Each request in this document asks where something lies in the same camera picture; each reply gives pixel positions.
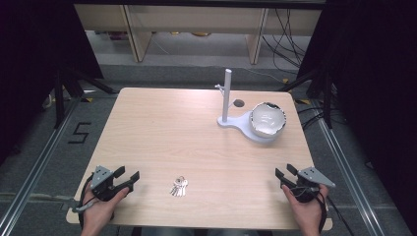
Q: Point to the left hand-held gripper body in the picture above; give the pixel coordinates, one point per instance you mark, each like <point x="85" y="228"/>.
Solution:
<point x="100" y="179"/>

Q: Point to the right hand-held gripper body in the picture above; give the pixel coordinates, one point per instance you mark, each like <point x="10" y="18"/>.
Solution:
<point x="308" y="183"/>

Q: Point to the bunch of silver keys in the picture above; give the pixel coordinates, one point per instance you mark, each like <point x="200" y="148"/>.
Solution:
<point x="179" y="188"/>

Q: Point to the person's right hand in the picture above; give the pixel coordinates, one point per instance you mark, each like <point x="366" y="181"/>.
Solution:
<point x="306" y="211"/>

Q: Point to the person's left hand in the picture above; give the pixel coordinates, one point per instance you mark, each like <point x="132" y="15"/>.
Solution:
<point x="99" y="209"/>

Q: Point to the grey plug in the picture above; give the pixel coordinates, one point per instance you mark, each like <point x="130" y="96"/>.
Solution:
<point x="84" y="206"/>

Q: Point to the silver foil bowl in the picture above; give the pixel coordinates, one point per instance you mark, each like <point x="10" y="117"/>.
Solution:
<point x="267" y="119"/>

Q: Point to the white stand with pole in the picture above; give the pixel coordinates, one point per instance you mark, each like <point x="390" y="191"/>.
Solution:
<point x="239" y="123"/>

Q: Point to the black metal stand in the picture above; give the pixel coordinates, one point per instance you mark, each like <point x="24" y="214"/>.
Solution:
<point x="319" y="91"/>
<point x="70" y="88"/>

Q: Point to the dark round disc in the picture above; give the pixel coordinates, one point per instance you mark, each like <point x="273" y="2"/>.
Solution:
<point x="238" y="103"/>

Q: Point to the light wooden desk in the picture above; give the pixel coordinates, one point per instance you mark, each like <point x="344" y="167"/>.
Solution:
<point x="196" y="23"/>

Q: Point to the metal floor rail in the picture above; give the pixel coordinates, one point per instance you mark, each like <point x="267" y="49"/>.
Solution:
<point x="352" y="177"/>
<point x="36" y="167"/>

